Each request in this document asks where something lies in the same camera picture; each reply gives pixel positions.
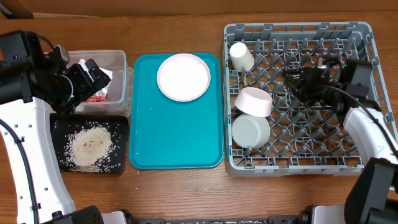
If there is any red snack wrapper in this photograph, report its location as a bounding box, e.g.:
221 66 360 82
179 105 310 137
85 88 109 103

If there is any white napkin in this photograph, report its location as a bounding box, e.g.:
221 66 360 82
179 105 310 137
78 58 113 83

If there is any small pink saucer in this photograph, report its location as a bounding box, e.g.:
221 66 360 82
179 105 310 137
234 87 273 118

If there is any pile of rice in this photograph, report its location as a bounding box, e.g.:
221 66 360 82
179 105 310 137
64 125 117 173

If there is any white cup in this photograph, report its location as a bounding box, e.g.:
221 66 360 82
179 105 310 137
229 42 255 72

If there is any grey bowl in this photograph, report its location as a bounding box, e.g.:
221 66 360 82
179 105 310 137
232 114 271 149

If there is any large pink plate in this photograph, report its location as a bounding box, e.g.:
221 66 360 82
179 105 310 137
157 54 211 102

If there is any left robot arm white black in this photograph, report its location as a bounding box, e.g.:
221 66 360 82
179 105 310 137
1 30 134 223

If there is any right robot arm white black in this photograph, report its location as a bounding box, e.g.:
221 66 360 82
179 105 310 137
282 57 397 224

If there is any clear plastic waste bin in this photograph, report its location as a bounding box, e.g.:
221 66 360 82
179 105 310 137
67 50 133 117

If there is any grey dishwasher rack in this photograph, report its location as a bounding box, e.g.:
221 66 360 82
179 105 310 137
223 21 398 178

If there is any black plastic tray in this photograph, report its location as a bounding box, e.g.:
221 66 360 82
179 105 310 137
50 113 129 174

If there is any teal serving tray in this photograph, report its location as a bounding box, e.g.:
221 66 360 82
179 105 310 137
129 53 224 169

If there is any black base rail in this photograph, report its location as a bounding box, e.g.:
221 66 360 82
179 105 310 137
134 215 312 224

